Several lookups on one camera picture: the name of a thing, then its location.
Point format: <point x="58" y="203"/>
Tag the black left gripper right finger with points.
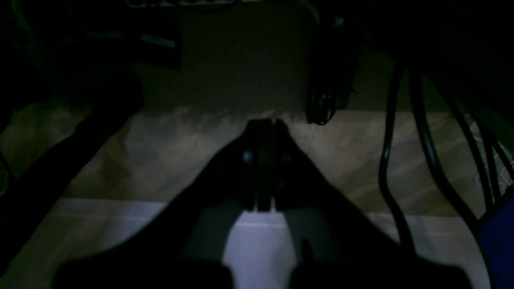
<point x="339" y="247"/>

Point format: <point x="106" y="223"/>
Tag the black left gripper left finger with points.
<point x="182" y="247"/>

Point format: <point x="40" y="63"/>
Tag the black clamp under table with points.
<point x="335" y="60"/>

